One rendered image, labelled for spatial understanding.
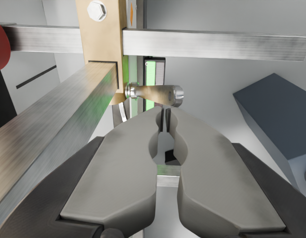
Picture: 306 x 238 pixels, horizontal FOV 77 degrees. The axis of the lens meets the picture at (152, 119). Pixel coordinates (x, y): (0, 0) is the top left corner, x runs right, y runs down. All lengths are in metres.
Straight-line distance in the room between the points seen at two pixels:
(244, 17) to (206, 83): 0.38
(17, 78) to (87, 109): 0.31
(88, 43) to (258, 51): 0.21
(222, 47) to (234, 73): 0.97
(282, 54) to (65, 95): 0.26
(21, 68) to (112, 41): 0.26
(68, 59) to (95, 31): 0.31
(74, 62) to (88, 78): 0.36
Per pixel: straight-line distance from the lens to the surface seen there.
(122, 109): 0.47
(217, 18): 1.16
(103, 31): 0.26
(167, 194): 1.80
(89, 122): 0.17
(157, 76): 0.44
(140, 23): 0.42
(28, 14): 0.51
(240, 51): 0.28
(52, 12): 0.56
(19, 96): 0.46
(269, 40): 0.29
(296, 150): 0.85
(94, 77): 0.20
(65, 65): 0.57
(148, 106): 0.46
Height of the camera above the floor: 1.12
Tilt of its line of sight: 60 degrees down
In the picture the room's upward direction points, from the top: 175 degrees counter-clockwise
